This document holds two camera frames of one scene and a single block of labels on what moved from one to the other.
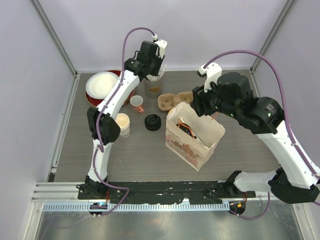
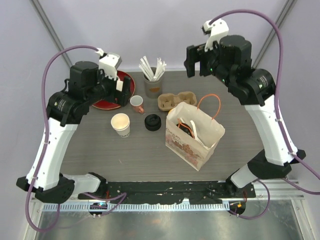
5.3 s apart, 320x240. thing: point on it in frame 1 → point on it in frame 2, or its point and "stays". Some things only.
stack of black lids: x=152 y=122 stays
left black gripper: x=159 y=61 → x=115 y=96
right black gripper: x=200 y=101 → x=197 y=53
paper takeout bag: x=192 y=138 stays
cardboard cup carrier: x=167 y=102 stays
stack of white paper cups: x=123 y=121 stays
